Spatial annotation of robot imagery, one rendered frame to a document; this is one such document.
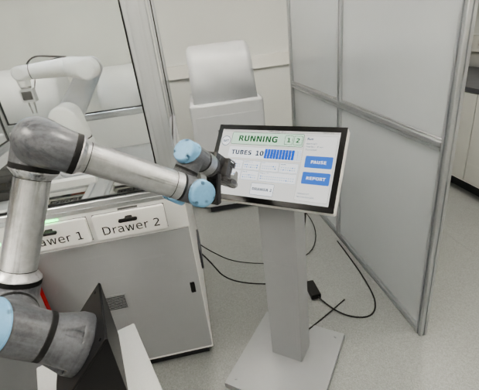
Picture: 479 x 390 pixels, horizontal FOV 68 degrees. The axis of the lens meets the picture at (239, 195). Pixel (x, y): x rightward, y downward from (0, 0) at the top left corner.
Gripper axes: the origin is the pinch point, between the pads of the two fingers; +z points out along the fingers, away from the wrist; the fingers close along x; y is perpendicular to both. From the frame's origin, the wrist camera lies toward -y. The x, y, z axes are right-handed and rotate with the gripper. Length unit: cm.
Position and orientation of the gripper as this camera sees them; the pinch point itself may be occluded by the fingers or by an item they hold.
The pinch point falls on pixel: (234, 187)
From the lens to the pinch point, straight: 135.5
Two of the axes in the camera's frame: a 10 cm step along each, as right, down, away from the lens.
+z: 4.3, 2.5, 8.7
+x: -8.8, -1.1, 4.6
